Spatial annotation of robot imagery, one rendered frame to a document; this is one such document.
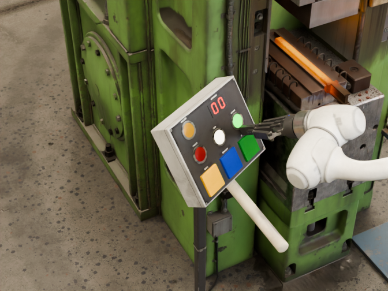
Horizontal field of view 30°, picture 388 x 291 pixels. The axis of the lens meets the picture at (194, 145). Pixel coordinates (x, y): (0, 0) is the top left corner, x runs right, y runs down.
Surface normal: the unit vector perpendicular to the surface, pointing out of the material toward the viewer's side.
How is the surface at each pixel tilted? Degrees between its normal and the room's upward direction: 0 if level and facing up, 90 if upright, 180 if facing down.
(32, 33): 0
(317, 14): 90
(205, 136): 60
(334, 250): 89
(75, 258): 0
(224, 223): 90
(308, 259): 89
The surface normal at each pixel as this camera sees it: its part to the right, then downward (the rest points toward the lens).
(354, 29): -0.88, 0.31
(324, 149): -0.06, -0.64
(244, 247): 0.47, 0.58
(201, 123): 0.69, -0.04
